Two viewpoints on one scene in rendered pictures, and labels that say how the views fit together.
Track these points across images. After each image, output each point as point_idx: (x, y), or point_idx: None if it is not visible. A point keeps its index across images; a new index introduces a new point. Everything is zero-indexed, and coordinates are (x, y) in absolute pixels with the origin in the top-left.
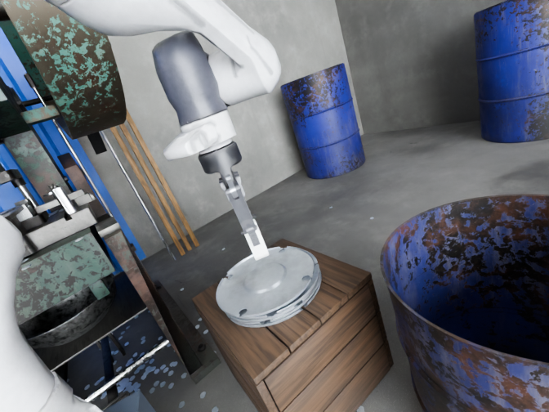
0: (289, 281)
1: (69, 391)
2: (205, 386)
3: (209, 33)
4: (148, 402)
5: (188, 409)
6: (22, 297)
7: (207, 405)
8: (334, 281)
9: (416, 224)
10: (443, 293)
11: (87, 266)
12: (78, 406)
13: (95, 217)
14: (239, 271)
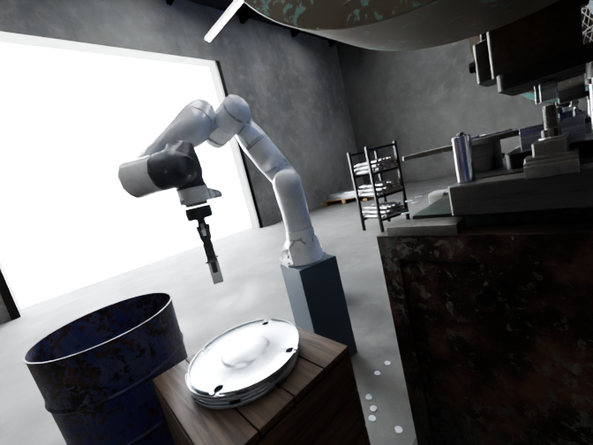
0: (221, 347)
1: (291, 238)
2: (403, 440)
3: None
4: (300, 278)
5: (405, 414)
6: None
7: (384, 421)
8: (186, 369)
9: (96, 352)
10: (109, 426)
11: None
12: (289, 243)
13: (451, 207)
14: (278, 357)
